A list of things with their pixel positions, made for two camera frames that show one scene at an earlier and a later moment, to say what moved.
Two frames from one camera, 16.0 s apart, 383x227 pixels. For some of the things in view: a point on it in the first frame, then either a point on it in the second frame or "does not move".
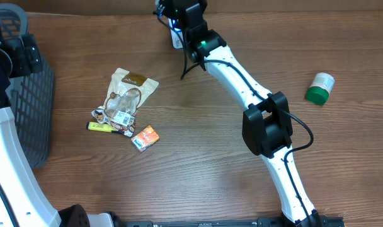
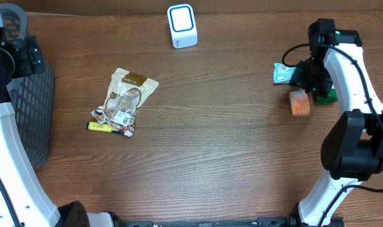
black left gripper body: x=24 y=60 does not move
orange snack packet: x=145 y=139 → x=300 y=103
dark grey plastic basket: x=33 y=96 does not move
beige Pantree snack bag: x=127 y=93 does not move
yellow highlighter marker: x=101 y=127 does not move
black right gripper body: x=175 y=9 → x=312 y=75
